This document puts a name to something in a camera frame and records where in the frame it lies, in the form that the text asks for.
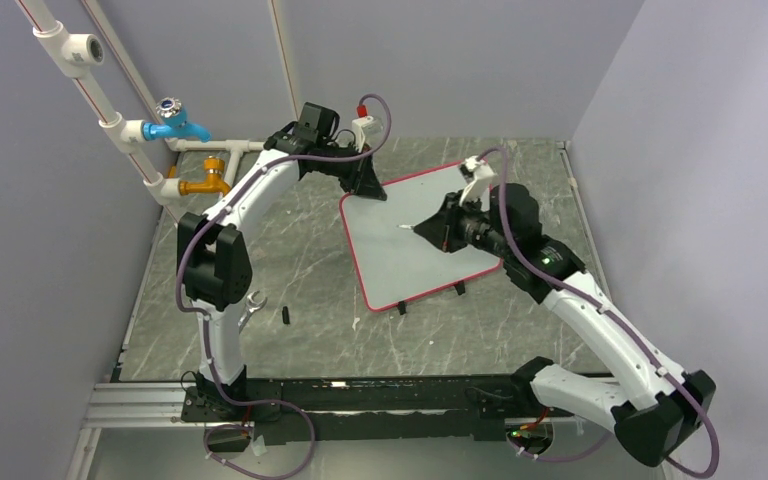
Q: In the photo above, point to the orange faucet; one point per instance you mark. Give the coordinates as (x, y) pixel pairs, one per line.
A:
(213, 182)

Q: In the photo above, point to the blue faucet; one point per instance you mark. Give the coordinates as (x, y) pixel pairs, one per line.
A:
(174, 123)

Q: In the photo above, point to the silver wrench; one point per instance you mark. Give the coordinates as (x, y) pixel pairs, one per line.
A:
(254, 302)

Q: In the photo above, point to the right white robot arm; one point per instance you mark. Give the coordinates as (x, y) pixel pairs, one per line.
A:
(654, 404)

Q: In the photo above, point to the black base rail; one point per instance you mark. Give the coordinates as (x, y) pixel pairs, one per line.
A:
(477, 407)

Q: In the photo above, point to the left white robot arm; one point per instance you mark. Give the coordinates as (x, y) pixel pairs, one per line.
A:
(214, 272)

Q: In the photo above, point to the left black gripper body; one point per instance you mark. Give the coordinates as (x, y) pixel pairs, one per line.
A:
(332, 152)

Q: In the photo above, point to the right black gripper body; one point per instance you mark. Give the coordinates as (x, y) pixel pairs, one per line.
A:
(475, 228)

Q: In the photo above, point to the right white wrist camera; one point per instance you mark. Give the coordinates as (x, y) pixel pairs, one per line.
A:
(478, 176)

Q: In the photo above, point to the white pvc pipe frame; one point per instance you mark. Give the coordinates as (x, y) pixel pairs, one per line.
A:
(226, 62)

